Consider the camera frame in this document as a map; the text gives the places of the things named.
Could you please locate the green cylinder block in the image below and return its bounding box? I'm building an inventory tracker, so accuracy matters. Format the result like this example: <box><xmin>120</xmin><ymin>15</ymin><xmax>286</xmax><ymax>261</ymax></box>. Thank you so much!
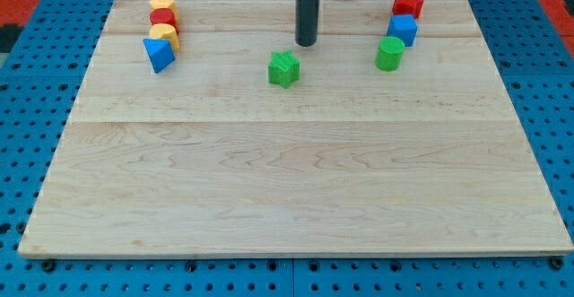
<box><xmin>375</xmin><ymin>36</ymin><xmax>405</xmax><ymax>72</ymax></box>

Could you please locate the green star block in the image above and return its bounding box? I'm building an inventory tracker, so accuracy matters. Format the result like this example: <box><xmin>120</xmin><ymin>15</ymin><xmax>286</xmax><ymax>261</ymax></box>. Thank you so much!
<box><xmin>267</xmin><ymin>50</ymin><xmax>300</xmax><ymax>89</ymax></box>

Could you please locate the light wooden board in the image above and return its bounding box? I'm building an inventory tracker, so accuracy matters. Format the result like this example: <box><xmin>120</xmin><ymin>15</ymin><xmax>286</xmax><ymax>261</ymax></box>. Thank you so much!
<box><xmin>19</xmin><ymin>0</ymin><xmax>573</xmax><ymax>259</ymax></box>

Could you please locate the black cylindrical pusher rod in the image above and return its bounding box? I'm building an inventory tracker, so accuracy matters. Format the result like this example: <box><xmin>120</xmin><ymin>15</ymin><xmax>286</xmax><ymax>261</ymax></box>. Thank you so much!
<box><xmin>295</xmin><ymin>0</ymin><xmax>320</xmax><ymax>47</ymax></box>

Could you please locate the blue triangle block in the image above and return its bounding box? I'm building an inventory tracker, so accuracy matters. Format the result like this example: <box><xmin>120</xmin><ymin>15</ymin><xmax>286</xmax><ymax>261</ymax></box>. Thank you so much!
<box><xmin>143</xmin><ymin>39</ymin><xmax>176</xmax><ymax>74</ymax></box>

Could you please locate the blue cube block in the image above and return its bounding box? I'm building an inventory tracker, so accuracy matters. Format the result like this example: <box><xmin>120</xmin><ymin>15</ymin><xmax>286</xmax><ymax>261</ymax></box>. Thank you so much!
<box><xmin>387</xmin><ymin>14</ymin><xmax>418</xmax><ymax>47</ymax></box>

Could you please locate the yellow half-round block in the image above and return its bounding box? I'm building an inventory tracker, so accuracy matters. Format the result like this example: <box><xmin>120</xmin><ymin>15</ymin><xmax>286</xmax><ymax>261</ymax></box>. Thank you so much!
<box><xmin>149</xmin><ymin>23</ymin><xmax>180</xmax><ymax>51</ymax></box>

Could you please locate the red cylinder block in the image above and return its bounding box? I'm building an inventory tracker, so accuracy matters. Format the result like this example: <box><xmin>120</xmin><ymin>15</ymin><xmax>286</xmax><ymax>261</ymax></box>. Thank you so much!
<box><xmin>149</xmin><ymin>8</ymin><xmax>179</xmax><ymax>34</ymax></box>

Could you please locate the red star block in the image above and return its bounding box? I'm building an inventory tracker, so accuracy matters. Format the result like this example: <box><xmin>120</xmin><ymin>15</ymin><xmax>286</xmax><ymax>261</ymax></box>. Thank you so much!
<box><xmin>392</xmin><ymin>0</ymin><xmax>424</xmax><ymax>19</ymax></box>

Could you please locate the yellow hexagon block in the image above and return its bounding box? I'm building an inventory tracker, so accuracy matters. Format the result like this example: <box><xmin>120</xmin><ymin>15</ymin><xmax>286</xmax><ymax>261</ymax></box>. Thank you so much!
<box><xmin>149</xmin><ymin>0</ymin><xmax>179</xmax><ymax>21</ymax></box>

